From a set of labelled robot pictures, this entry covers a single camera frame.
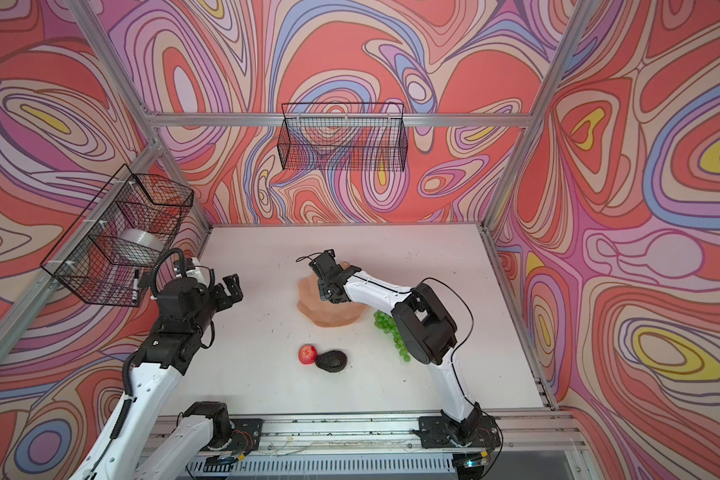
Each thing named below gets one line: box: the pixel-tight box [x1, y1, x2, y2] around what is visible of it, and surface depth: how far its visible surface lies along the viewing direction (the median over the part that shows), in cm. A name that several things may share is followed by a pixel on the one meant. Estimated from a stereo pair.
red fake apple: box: [298, 344, 319, 365], surface depth 85 cm
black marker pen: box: [132, 268, 139, 303], surface depth 73 cm
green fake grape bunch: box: [373, 310, 411, 362], surface depth 90 cm
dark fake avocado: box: [315, 350, 348, 373], surface depth 83 cm
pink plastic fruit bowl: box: [297, 272, 368, 327], surface depth 95 cm
